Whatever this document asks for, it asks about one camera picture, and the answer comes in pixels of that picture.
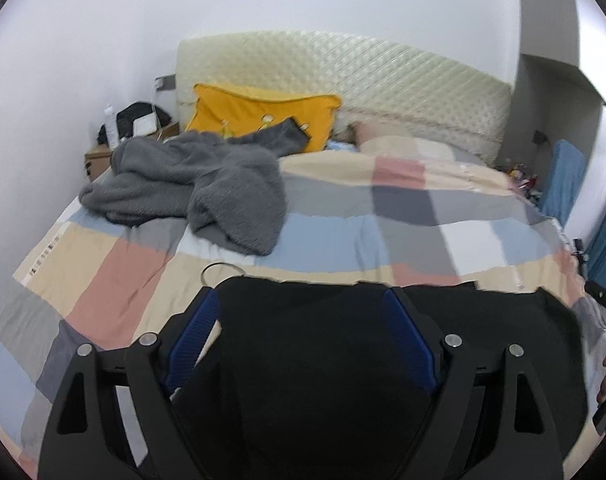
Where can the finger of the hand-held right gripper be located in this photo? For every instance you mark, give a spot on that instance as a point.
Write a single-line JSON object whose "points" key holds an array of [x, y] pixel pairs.
{"points": [[597, 291]]}

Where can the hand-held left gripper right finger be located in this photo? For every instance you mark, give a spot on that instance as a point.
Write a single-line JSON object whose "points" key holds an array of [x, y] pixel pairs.
{"points": [[410, 345]]}

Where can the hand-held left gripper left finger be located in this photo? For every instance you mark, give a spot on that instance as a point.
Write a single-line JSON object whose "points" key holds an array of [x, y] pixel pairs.
{"points": [[190, 345]]}

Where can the black jacket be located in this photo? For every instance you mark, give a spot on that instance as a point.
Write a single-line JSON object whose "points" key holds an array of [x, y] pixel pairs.
{"points": [[323, 360]]}

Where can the blue folded mat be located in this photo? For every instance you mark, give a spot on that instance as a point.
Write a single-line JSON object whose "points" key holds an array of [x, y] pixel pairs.
{"points": [[563, 180]]}

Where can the checked pastel duvet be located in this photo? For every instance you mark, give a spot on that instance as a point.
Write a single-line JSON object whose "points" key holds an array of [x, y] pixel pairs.
{"points": [[333, 220]]}

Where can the grey fleece garment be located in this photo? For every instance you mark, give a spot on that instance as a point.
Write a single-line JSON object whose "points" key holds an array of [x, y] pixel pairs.
{"points": [[223, 185]]}

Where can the wooden nightstand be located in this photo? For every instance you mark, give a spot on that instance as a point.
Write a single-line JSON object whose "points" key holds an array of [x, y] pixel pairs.
{"points": [[100, 157]]}

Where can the pink pillow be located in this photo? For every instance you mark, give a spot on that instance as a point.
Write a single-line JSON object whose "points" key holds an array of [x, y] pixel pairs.
{"points": [[383, 132]]}

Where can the white box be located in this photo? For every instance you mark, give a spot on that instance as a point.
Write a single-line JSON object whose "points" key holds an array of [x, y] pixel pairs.
{"points": [[145, 126]]}

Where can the clear plastic bottle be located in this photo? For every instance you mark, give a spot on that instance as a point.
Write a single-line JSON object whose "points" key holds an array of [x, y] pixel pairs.
{"points": [[111, 127]]}

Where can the yellow pillow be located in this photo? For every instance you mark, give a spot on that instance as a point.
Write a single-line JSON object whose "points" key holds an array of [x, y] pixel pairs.
{"points": [[243, 110]]}

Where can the black bag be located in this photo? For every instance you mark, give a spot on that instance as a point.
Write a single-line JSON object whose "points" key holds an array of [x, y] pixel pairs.
{"points": [[133, 110]]}

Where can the cream quilted headboard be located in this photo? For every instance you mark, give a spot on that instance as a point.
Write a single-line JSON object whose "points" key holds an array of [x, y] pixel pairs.
{"points": [[383, 75]]}

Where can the dark wall socket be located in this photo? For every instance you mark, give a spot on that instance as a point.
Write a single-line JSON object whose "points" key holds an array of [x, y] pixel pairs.
{"points": [[540, 137]]}

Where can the grey wall socket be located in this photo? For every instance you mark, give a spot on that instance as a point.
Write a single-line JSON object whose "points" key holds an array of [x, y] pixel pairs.
{"points": [[166, 83]]}

